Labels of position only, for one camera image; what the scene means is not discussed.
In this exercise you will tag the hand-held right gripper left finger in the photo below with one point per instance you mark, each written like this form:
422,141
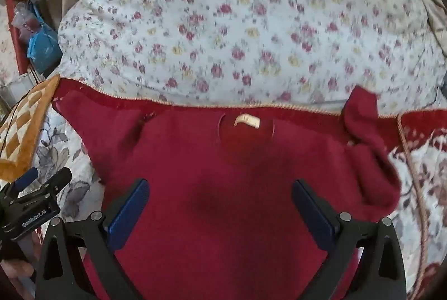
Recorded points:
127,212

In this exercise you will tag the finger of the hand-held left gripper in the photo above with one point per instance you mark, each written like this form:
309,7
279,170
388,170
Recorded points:
26,178
54,181

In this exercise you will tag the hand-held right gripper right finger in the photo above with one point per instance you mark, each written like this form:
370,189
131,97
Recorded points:
314,212

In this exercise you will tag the red knit sweater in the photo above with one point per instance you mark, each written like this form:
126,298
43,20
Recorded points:
227,188

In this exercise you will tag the person's left hand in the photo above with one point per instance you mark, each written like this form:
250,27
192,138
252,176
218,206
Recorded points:
17,268

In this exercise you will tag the orange checkered cushion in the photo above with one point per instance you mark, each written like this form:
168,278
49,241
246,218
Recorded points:
24,125

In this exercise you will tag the red-bordered floral blanket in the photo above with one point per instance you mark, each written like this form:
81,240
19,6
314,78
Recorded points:
422,164

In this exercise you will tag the blue plastic bag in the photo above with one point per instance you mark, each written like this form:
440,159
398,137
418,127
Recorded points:
42,45

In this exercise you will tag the clear plastic bag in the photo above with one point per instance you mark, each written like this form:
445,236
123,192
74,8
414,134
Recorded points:
24,21

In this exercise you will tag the floral white pillow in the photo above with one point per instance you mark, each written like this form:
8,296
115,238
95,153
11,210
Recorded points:
244,24

